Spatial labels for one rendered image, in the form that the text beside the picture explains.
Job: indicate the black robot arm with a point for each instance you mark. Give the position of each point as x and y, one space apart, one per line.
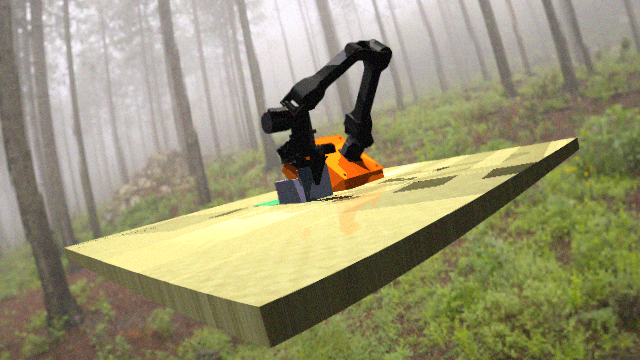
308 92

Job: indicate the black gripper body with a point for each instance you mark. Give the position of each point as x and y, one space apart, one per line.
313 150

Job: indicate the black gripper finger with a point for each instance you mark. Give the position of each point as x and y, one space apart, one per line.
299 165
316 166

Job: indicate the orange l-shaped part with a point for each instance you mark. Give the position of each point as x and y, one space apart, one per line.
289 171

